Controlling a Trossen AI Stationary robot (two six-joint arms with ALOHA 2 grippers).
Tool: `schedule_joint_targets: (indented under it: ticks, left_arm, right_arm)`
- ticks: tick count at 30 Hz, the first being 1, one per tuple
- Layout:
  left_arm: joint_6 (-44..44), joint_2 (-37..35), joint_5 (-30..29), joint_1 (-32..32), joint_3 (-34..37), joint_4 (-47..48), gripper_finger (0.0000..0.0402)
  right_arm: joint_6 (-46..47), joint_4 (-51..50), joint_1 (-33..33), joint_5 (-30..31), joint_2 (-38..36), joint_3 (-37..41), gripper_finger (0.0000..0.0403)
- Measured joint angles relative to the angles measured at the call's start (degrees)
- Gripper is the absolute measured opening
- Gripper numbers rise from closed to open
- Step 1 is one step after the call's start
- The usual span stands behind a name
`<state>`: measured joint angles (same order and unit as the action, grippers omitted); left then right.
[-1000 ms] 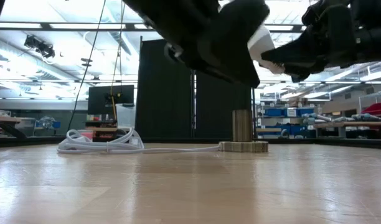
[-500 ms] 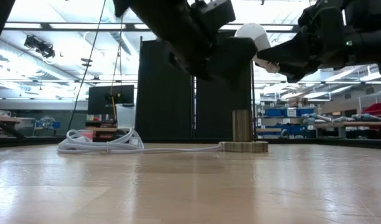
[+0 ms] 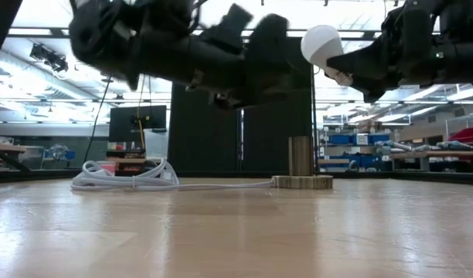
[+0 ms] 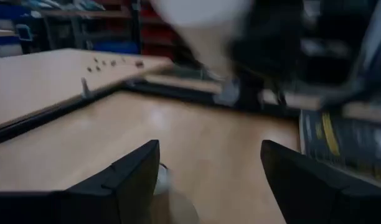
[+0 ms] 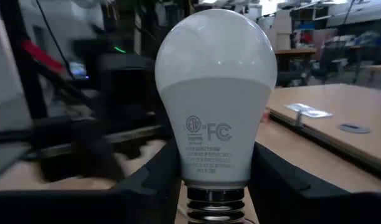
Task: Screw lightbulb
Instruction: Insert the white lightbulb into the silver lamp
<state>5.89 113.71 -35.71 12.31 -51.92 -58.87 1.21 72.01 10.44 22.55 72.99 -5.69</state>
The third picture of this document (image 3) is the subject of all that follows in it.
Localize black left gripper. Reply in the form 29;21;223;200
131;2;300;110

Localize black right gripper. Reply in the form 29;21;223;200
325;6;441;104

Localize white frosted lightbulb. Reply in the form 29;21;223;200
300;24;355;87

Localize metal lamp base with socket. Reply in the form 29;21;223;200
271;135;335;191

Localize blue storage bin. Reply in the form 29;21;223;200
369;133;391;145
328;134;356;146

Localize background wooden workbench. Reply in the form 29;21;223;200
390;150;473;173

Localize rack with red bins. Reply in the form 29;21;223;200
447;125;473;144

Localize clear plastic bin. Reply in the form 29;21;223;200
143;128;170;160

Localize yellow upright tool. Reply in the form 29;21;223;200
135;110;146;152

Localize black monitor screen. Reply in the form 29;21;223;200
107;104;168;144

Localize black ceiling-mounted device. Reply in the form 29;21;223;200
29;42;70;73

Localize background desk with dark leg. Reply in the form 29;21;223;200
0;142;29;173

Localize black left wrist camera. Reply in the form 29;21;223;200
135;0;201;38

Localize white power cable with switch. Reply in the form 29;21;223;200
69;157;275;192

